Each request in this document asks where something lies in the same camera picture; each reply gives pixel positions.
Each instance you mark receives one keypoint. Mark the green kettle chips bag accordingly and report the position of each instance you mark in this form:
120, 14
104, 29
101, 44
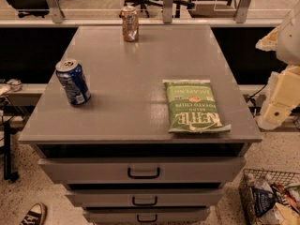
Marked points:
192, 107

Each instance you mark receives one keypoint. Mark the drawer black handle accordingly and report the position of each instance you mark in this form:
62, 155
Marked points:
152, 174
152, 201
147, 218

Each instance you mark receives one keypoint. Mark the bottom drawer black handle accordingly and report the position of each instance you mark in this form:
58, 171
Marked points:
147, 218

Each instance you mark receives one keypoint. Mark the orange soda can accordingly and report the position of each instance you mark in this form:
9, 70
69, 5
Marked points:
130, 23

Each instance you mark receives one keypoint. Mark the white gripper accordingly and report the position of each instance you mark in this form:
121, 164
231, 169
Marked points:
290, 41

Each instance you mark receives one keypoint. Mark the black and white sneaker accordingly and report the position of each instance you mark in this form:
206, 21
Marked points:
36, 215

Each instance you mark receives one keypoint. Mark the black office chair centre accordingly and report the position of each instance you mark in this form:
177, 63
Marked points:
143, 7

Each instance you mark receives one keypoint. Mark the black office chair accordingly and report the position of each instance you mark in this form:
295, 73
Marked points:
143, 7
28, 0

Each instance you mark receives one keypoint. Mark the black office chair left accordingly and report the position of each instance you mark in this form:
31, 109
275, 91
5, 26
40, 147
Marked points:
28, 0

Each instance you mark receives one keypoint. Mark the wire basket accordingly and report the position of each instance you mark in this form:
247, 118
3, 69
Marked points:
246, 189

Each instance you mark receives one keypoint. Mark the top drawer black handle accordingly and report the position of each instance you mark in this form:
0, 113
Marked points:
152, 174

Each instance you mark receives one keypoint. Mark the blue pepsi can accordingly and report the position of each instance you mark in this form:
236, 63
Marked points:
70, 74

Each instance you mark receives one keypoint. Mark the snack bags in basket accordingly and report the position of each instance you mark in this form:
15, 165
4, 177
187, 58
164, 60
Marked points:
275, 204

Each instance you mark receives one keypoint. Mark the small round object on ledge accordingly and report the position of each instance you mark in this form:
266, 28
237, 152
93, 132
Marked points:
15, 85

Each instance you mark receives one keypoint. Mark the middle drawer black handle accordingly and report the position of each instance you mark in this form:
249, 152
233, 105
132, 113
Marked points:
152, 201

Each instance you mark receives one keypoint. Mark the grey drawer cabinet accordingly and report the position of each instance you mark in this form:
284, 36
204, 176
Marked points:
89, 148

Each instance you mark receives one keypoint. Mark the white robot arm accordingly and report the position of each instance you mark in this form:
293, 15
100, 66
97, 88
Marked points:
285, 40

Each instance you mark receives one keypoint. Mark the black stand left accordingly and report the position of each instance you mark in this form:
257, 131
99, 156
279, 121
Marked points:
5, 150

